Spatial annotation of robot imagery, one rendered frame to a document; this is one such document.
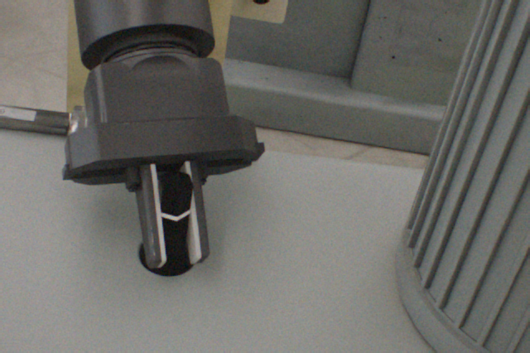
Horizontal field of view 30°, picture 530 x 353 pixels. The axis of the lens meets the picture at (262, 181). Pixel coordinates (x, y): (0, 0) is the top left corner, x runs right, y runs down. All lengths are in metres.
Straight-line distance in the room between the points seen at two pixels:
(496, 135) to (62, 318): 0.27
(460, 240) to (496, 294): 0.04
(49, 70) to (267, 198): 3.26
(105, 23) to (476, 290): 0.27
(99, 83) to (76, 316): 0.14
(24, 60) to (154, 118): 3.38
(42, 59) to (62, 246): 3.35
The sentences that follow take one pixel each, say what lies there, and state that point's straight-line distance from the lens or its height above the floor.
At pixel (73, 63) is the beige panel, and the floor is 0.74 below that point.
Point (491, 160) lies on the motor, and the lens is 0.54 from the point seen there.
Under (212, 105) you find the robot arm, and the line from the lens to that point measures 0.62.
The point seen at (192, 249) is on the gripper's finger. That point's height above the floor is 1.91.
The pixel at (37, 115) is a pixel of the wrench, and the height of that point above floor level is 1.90.
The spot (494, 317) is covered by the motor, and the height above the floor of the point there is 1.95.
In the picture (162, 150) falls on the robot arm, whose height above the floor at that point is 1.97.
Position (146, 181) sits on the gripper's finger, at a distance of 0.60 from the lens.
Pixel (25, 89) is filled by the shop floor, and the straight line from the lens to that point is 3.83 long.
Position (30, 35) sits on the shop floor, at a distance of 4.11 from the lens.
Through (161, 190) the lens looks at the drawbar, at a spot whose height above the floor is 1.95.
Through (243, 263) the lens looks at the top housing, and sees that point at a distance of 0.64.
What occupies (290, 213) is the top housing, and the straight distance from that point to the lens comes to 0.68.
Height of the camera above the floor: 2.36
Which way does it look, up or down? 42 degrees down
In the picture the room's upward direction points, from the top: 11 degrees clockwise
